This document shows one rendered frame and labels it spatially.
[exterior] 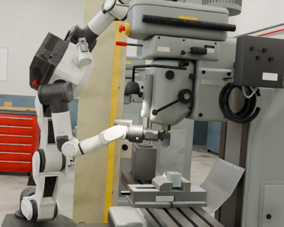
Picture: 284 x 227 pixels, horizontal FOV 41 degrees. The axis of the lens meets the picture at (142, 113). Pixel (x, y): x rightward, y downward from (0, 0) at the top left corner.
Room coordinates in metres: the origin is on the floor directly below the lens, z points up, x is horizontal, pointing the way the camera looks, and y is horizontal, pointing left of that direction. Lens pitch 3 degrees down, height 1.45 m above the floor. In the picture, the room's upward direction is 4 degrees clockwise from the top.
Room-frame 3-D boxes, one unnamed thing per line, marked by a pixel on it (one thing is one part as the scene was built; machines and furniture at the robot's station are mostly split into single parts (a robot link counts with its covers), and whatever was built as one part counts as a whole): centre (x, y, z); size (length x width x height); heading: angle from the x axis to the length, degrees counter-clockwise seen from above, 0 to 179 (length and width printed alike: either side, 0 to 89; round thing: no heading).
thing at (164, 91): (1.90, -0.13, 1.47); 0.21 x 0.19 x 0.32; 13
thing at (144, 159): (2.25, -0.03, 1.06); 0.22 x 0.12 x 0.20; 7
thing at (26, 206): (2.41, 0.61, 0.68); 0.21 x 0.20 x 0.13; 32
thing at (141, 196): (1.73, -0.14, 1.01); 0.35 x 0.15 x 0.11; 105
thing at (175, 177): (1.74, -0.17, 1.07); 0.06 x 0.05 x 0.06; 15
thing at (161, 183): (1.72, -0.11, 1.05); 0.12 x 0.06 x 0.04; 15
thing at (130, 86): (1.83, 0.05, 1.48); 0.07 x 0.07 x 0.06
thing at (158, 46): (1.91, -0.17, 1.68); 0.34 x 0.24 x 0.10; 103
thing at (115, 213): (1.90, -0.13, 0.82); 0.50 x 0.35 x 0.12; 103
